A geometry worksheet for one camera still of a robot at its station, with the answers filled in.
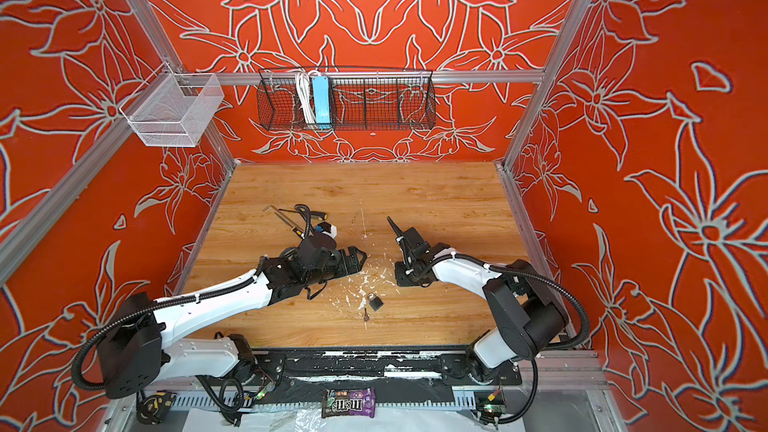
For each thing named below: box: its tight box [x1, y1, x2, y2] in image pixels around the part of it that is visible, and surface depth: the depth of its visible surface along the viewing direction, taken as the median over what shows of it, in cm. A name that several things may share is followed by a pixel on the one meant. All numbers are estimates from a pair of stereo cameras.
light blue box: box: [312, 76, 331, 124], surface depth 92 cm
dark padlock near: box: [367, 292, 384, 311], surface depth 85 cm
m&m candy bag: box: [321, 387, 376, 418], surface depth 70 cm
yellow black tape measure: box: [135, 390, 177, 425], surface depth 68 cm
